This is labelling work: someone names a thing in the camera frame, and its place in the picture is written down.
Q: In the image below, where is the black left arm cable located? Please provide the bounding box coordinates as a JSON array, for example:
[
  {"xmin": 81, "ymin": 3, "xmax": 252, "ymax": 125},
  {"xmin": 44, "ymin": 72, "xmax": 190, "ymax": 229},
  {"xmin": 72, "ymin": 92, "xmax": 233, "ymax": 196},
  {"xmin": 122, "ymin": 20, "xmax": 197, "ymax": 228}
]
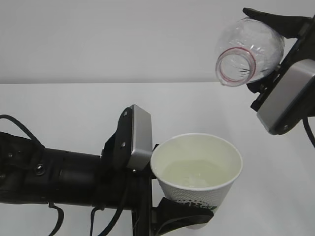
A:
[{"xmin": 0, "ymin": 114, "xmax": 128, "ymax": 236}]

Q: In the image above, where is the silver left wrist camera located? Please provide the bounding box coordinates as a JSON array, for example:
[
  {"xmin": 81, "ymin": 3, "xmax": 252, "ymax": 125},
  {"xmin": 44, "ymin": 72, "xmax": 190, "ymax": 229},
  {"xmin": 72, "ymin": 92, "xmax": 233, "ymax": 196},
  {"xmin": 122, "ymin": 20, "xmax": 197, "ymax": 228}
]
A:
[{"xmin": 113, "ymin": 104, "xmax": 153, "ymax": 171}]

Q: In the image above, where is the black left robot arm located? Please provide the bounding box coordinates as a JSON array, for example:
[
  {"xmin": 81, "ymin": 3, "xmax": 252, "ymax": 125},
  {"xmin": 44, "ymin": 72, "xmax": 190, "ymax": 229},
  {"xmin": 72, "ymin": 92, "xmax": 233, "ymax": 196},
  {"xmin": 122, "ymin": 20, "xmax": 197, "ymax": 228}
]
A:
[{"xmin": 0, "ymin": 133, "xmax": 214, "ymax": 236}]

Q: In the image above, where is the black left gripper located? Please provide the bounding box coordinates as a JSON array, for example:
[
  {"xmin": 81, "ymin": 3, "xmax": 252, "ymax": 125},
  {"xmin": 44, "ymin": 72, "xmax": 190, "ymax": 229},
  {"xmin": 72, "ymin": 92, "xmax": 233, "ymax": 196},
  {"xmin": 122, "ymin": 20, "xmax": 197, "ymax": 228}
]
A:
[{"xmin": 92, "ymin": 136, "xmax": 214, "ymax": 236}]

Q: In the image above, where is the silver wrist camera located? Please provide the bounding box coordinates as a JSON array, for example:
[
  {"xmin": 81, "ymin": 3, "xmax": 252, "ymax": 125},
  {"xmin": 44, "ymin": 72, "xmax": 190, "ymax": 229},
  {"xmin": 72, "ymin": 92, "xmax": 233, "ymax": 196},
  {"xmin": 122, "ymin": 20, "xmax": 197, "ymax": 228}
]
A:
[
  {"xmin": 113, "ymin": 104, "xmax": 153, "ymax": 171},
  {"xmin": 257, "ymin": 59, "xmax": 315, "ymax": 135}
]

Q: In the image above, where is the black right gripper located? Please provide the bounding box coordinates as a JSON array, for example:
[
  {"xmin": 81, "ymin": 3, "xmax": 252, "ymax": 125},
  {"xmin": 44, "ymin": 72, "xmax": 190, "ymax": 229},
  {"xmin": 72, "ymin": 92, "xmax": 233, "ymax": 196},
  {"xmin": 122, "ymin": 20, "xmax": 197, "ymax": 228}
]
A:
[{"xmin": 242, "ymin": 7, "xmax": 315, "ymax": 111}]

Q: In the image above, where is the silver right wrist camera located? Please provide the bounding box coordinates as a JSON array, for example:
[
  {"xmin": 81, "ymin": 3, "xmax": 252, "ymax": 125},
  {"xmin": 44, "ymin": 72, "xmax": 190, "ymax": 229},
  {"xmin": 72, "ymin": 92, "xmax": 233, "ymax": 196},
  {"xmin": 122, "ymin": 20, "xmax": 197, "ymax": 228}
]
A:
[{"xmin": 257, "ymin": 59, "xmax": 315, "ymax": 135}]

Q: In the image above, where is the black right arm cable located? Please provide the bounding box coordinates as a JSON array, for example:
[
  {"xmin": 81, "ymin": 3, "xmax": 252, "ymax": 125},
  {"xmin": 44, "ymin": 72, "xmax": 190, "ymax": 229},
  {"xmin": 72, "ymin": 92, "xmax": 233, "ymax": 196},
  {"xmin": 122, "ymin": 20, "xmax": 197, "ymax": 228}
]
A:
[{"xmin": 302, "ymin": 118, "xmax": 315, "ymax": 149}]

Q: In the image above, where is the white paper cup green logo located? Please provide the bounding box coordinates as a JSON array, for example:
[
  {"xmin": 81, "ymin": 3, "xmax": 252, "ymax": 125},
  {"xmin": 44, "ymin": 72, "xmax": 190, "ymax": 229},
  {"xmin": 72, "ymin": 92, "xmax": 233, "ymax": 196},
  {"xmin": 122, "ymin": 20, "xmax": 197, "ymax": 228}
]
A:
[{"xmin": 150, "ymin": 133, "xmax": 244, "ymax": 230}]

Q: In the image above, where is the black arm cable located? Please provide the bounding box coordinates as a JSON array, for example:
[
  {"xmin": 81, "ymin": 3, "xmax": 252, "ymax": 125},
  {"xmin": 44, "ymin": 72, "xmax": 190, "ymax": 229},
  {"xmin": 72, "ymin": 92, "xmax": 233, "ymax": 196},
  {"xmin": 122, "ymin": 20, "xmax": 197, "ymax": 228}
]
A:
[
  {"xmin": 0, "ymin": 114, "xmax": 128, "ymax": 236},
  {"xmin": 302, "ymin": 118, "xmax": 315, "ymax": 149}
]

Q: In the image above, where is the clear plastic water bottle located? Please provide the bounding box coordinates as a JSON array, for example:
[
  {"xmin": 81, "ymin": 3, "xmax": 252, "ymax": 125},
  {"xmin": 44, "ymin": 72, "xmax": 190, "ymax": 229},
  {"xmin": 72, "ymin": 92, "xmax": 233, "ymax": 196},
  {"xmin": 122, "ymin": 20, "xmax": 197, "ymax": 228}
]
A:
[{"xmin": 215, "ymin": 18, "xmax": 285, "ymax": 87}]

